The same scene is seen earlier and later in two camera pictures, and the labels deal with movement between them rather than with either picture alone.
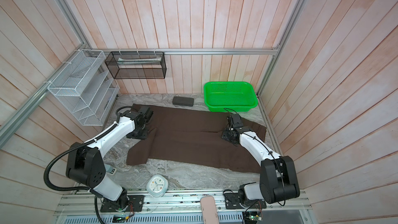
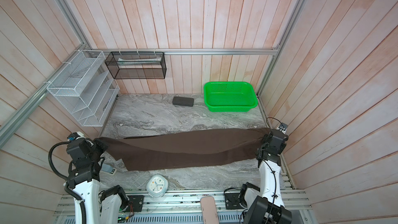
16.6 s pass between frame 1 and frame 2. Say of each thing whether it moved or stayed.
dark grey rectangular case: stayed
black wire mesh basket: stayed
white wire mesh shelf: stayed
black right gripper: moved
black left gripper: moved
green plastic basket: stayed
